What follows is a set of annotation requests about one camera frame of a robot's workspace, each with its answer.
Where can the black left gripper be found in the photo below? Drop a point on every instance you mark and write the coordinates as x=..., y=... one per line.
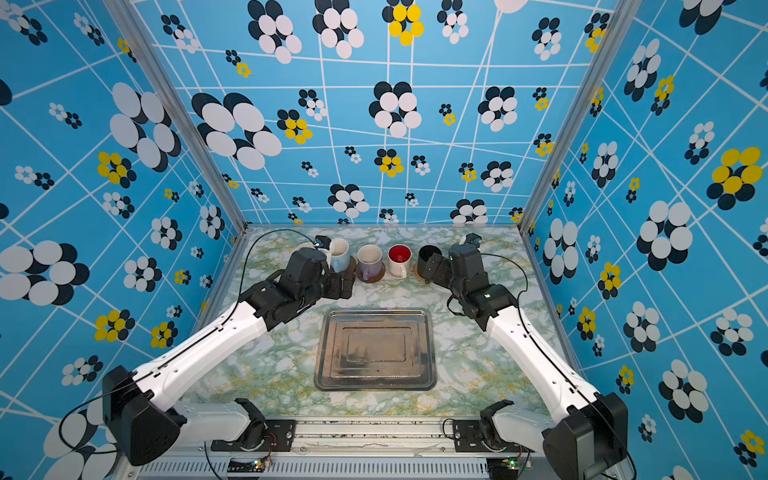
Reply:
x=338, y=291

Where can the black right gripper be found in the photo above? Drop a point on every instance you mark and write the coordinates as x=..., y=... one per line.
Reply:
x=447, y=268

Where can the black metal mug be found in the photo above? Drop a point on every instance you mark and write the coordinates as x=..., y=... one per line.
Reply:
x=423, y=257

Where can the white mug blue handle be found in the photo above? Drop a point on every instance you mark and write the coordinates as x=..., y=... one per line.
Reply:
x=340, y=255

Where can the red interior white mug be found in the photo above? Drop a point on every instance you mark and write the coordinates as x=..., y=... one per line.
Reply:
x=399, y=261

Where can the white mug purple handle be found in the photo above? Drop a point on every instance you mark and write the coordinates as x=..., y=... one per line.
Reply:
x=370, y=259

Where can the dark brown round wooden coaster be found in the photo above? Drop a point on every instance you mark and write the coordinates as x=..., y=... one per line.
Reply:
x=351, y=269

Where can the rusty brown round coaster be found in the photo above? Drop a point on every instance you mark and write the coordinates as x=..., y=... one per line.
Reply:
x=379, y=275

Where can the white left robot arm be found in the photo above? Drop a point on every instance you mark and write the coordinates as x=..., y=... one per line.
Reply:
x=143, y=408

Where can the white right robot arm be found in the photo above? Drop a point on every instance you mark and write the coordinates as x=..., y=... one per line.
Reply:
x=584, y=432

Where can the metal serving tray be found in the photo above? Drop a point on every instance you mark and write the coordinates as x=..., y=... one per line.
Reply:
x=376, y=349

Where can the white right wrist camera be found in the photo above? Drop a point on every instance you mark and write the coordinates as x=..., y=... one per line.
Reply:
x=472, y=239

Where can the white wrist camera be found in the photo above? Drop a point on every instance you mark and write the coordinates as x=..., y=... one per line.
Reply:
x=472, y=239
x=322, y=242

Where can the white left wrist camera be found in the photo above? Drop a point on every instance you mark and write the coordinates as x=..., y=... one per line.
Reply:
x=322, y=242

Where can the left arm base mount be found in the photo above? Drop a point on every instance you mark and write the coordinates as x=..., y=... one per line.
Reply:
x=277, y=435

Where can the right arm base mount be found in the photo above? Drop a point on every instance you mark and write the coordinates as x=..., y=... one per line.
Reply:
x=467, y=437

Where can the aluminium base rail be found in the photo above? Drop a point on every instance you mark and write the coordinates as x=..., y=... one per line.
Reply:
x=347, y=448

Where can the aluminium corner post right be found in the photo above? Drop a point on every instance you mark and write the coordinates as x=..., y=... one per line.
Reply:
x=620, y=22

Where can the aluminium corner post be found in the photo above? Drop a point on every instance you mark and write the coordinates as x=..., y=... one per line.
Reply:
x=620, y=22
x=157, y=74

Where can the aluminium corner post left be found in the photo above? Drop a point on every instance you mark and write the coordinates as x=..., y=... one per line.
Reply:
x=157, y=74

